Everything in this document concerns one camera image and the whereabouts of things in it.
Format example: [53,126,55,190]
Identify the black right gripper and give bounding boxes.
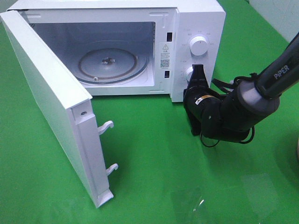
[183,64,221,136]

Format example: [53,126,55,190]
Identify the white microwave door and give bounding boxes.
[0,10,118,207]

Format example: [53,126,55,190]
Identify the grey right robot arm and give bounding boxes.
[183,35,299,144]

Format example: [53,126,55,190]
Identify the small white lower knob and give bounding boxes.
[185,67,193,83]

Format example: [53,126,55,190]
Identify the large white upper knob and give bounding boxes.
[189,35,208,56]

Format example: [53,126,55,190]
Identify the glass microwave turntable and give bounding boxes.
[65,40,152,85]

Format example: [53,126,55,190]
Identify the white microwave oven body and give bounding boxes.
[6,0,226,102]

